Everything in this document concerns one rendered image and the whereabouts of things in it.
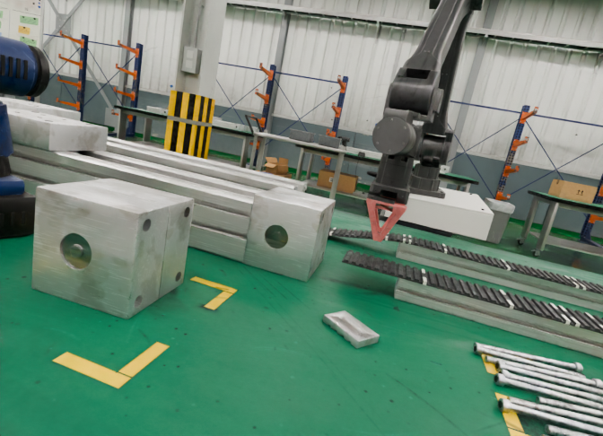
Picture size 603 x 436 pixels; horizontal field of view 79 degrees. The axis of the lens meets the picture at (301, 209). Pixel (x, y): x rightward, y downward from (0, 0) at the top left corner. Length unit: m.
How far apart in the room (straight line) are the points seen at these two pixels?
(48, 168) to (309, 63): 8.12
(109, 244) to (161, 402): 0.14
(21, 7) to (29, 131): 5.51
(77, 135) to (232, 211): 0.30
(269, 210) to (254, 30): 8.84
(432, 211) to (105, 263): 0.86
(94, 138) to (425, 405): 0.61
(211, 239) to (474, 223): 0.74
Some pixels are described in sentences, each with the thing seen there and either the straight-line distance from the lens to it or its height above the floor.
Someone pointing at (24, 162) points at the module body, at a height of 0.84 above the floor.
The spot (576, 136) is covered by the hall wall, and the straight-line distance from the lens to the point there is 8.71.
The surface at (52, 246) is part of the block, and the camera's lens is 0.39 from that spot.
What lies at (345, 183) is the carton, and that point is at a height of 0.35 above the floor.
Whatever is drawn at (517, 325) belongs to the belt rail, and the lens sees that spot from 0.53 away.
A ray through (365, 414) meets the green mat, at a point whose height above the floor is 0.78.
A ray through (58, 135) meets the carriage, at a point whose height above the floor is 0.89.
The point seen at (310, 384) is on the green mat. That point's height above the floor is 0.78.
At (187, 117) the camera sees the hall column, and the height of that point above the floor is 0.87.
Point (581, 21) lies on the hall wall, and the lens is 8.98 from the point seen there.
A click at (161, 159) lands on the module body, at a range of 0.77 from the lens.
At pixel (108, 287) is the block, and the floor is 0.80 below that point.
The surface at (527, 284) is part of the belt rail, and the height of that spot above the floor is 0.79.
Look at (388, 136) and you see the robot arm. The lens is 0.58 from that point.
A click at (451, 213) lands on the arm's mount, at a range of 1.06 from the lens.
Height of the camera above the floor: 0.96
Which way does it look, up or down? 12 degrees down
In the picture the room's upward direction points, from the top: 11 degrees clockwise
